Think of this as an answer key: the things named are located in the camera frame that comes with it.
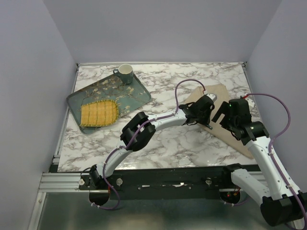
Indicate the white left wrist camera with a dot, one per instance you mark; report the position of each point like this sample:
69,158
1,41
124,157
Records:
212,96

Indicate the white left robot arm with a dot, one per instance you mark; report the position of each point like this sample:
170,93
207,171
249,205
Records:
137,133

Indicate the silver aluminium frame rail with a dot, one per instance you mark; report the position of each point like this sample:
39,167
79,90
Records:
72,154

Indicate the green ceramic mug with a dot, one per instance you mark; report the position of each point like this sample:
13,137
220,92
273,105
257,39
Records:
125,73

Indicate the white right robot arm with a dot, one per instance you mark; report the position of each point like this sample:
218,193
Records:
281,201

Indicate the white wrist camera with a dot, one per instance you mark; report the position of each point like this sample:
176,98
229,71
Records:
212,96
250,102

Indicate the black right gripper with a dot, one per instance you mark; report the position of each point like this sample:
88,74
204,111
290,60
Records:
223,108

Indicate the yellow bamboo mat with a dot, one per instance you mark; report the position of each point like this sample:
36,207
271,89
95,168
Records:
99,114

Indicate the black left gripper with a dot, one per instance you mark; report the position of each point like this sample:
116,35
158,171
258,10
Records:
206,120

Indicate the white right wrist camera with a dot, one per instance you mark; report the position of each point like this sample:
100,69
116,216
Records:
250,102

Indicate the black metal base rail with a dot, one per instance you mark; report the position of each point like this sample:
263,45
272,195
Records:
161,184

